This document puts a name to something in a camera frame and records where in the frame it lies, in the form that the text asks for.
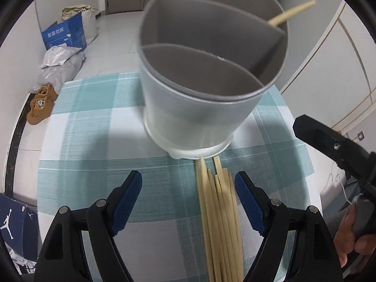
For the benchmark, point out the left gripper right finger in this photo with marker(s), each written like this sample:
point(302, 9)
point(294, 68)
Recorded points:
point(296, 243)

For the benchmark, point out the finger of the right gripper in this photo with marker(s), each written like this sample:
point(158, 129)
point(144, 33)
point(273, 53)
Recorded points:
point(348, 155)

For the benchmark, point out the bamboo chopstick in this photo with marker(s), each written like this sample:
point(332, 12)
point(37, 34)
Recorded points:
point(218, 168)
point(217, 251)
point(228, 193)
point(283, 17)
point(227, 241)
point(204, 221)

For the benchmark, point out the person right hand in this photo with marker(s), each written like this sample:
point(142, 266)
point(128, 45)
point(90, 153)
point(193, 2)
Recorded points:
point(345, 241)

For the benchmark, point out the blue jordan shoebox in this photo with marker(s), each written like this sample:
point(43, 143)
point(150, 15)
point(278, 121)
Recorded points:
point(19, 227)

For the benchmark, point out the teal white checked tablecloth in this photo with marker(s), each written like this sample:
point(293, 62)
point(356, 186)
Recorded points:
point(95, 137)

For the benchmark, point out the brown shoe pair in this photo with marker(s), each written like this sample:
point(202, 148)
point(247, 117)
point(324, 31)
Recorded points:
point(42, 104)

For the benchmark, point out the grey plastic parcel bag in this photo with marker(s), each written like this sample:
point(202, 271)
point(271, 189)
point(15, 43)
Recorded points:
point(57, 76)

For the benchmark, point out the white plastic parcel bag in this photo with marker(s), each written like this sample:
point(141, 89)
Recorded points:
point(58, 55)

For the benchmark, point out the grey white utensil holder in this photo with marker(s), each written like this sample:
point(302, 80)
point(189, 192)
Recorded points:
point(205, 65)

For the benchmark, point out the blue cardboard box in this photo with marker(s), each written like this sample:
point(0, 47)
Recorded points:
point(69, 32)

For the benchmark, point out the beige tote bag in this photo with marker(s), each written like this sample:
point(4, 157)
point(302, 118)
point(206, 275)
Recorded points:
point(88, 15)

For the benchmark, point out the wall power socket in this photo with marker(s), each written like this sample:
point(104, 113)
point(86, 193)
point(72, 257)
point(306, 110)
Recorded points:
point(360, 136)

